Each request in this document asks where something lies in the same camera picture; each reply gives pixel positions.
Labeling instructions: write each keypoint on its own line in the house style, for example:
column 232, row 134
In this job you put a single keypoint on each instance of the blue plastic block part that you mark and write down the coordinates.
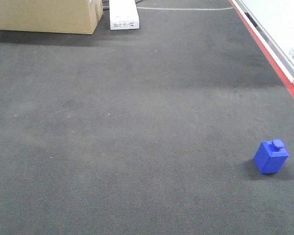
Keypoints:
column 271, row 156

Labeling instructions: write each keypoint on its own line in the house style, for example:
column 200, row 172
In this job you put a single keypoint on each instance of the long white carton box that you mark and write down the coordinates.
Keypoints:
column 123, row 15

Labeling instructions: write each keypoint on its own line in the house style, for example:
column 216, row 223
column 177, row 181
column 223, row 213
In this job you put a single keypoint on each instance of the large cardboard box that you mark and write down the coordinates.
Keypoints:
column 55, row 16

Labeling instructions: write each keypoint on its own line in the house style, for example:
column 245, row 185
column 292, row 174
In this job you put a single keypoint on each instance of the white machine panel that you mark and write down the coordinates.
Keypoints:
column 276, row 19

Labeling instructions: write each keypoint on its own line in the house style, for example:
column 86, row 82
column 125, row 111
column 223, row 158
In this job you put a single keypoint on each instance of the red conveyor side rail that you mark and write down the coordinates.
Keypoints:
column 274, row 61

